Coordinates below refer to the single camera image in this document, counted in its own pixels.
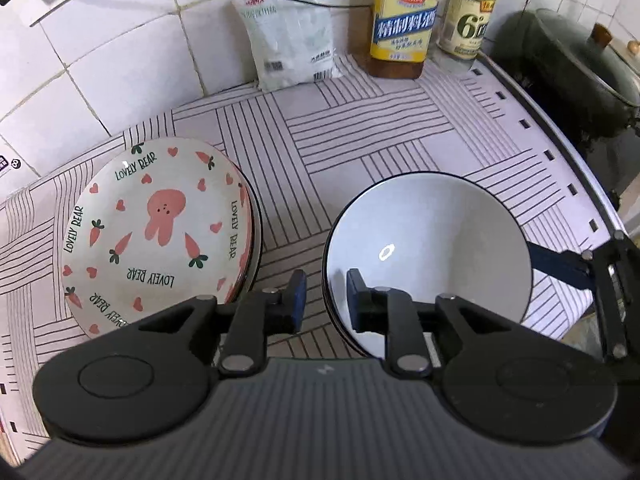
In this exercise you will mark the blue fried egg plate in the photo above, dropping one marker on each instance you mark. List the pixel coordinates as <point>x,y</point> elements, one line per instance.
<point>259,242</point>

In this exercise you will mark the glass pot lid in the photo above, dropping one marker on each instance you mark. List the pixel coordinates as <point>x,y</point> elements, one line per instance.
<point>565,30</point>

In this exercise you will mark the yellow label bottle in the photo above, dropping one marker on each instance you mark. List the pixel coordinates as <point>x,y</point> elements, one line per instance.
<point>400,25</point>

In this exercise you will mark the black pot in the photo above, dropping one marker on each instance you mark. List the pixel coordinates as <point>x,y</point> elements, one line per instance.
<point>540,75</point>

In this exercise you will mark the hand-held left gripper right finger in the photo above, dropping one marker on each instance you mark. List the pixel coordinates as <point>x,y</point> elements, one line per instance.
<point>356,302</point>

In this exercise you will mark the white rabbit carrot plate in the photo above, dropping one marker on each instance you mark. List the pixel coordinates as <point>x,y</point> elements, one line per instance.
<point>150,240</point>

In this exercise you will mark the white plastic bag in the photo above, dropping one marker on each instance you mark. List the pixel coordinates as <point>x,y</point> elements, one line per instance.
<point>285,45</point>

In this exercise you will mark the wall tile sticker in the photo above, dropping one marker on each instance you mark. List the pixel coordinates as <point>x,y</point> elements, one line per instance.
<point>9,165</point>

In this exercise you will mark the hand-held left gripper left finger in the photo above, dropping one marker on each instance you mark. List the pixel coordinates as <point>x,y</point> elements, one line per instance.
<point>298,294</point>

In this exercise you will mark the clear bottle pale label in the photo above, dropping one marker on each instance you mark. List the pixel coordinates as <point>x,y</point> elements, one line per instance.
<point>467,25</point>

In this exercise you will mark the striped table mat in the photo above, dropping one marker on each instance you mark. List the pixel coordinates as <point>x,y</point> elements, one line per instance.
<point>360,135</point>

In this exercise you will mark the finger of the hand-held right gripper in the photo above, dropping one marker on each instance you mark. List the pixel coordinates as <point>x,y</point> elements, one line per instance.
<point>560,265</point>

